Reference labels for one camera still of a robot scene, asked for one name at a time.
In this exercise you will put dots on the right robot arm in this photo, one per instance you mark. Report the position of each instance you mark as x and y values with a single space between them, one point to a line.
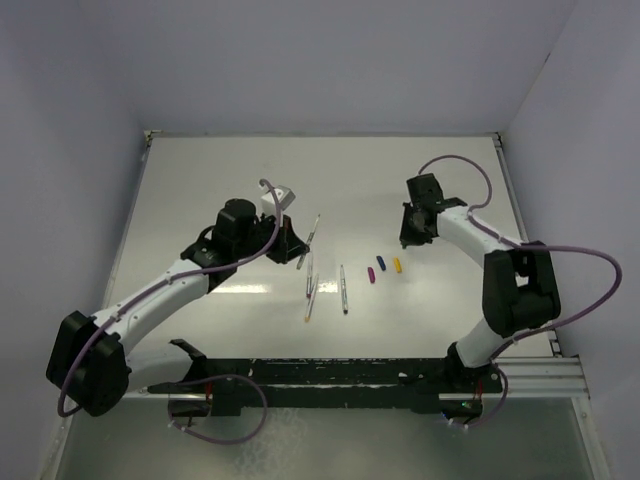
519 288

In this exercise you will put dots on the yellow marker pen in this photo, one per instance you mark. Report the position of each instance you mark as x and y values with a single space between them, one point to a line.
312 297

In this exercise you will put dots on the purple marker pen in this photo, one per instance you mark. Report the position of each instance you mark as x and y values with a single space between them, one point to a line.
310 275

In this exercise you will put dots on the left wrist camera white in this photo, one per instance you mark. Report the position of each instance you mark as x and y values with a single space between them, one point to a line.
285 197

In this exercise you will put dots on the aluminium frame rail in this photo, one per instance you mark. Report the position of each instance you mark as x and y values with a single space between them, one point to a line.
545 375

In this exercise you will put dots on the blue marker pen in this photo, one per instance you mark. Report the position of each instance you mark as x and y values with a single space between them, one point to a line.
343 290

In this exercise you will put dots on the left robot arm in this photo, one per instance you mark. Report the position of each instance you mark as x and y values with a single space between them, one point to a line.
93 360

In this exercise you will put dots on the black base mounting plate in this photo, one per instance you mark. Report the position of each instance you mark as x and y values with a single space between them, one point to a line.
420 385

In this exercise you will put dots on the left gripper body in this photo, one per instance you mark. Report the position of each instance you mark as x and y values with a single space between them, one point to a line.
277 252

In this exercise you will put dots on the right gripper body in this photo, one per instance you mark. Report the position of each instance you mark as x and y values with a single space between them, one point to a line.
410 232

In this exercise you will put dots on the blue pen cap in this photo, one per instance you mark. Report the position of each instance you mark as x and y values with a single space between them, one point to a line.
381 263

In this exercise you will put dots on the green marker pen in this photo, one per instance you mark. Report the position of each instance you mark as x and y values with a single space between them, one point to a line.
308 243

